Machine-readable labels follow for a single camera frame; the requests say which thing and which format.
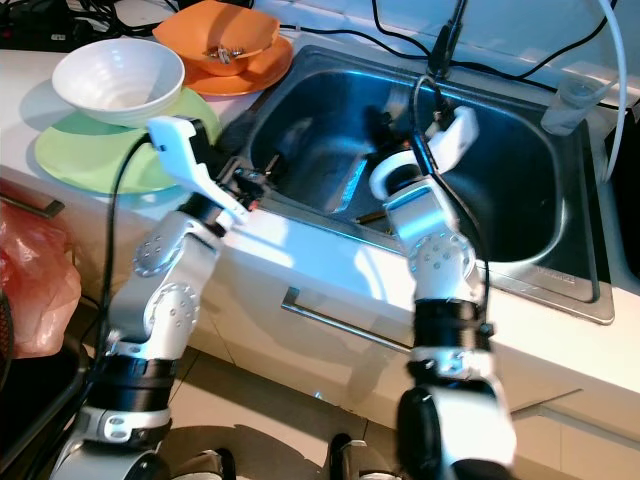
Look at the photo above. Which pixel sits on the small food scraps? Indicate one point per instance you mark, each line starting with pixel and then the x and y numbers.
pixel 225 55

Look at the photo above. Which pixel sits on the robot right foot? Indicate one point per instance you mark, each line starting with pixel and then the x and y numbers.
pixel 360 462

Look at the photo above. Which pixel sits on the black stand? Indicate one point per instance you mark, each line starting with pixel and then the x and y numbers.
pixel 30 410

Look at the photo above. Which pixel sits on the clear glass cup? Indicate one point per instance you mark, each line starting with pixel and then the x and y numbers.
pixel 572 110

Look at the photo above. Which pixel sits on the stainless steel sink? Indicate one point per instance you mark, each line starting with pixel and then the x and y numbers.
pixel 530 200

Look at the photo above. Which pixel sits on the orange plate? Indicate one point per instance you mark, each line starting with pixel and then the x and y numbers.
pixel 270 75

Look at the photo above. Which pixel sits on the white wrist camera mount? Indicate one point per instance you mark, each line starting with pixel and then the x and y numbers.
pixel 460 130
pixel 185 140

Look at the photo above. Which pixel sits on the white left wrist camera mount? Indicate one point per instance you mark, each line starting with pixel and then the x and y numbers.
pixel 185 140

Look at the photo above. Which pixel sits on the white sink cabinet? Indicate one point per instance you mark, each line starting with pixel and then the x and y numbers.
pixel 260 330

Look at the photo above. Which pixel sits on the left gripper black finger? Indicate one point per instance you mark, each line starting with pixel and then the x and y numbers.
pixel 272 170

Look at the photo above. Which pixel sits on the white ribbed bowl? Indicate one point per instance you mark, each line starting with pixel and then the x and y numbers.
pixel 120 80

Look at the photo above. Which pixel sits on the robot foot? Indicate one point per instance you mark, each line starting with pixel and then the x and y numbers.
pixel 360 462
pixel 200 468

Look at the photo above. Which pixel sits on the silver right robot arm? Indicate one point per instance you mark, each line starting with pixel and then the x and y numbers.
pixel 440 260

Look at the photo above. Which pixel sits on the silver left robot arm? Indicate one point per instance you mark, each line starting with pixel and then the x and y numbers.
pixel 170 300

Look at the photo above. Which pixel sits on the red plastic bag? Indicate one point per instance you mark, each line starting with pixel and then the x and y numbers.
pixel 35 280

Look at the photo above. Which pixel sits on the light green plate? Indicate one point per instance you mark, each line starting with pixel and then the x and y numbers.
pixel 75 155

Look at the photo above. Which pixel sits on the black faucet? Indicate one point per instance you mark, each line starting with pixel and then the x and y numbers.
pixel 442 50

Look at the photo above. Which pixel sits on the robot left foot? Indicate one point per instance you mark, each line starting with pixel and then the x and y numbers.
pixel 200 468

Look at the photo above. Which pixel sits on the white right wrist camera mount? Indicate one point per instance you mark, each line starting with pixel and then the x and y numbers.
pixel 460 130

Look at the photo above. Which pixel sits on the orange bowl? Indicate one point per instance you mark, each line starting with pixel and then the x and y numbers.
pixel 190 30

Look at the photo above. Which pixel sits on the black power strip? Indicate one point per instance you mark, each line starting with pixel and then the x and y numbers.
pixel 50 25

